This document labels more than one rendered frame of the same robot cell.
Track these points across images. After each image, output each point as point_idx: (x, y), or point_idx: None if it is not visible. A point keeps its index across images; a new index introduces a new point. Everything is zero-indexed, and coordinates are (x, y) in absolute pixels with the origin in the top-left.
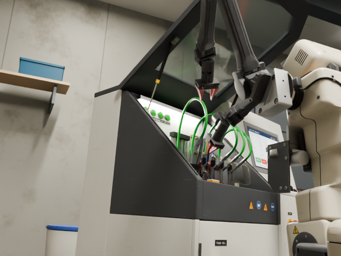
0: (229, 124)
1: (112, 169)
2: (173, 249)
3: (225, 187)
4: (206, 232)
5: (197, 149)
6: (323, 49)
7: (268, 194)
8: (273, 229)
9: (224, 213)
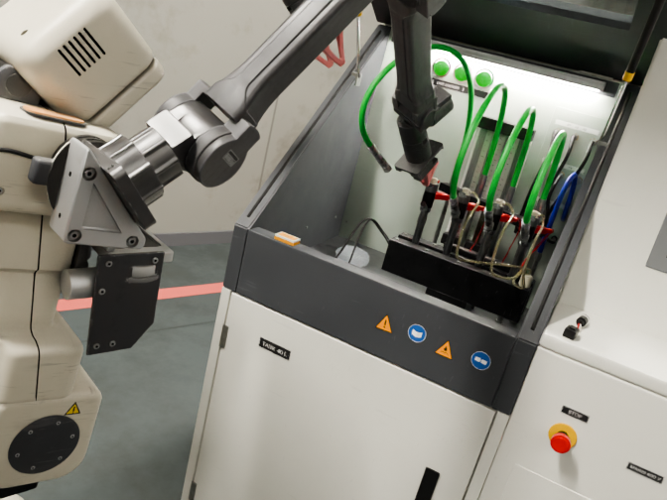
0: (409, 125)
1: None
2: None
3: (306, 258)
4: (243, 316)
5: (385, 169)
6: (14, 5)
7: (468, 325)
8: (466, 409)
9: (294, 304)
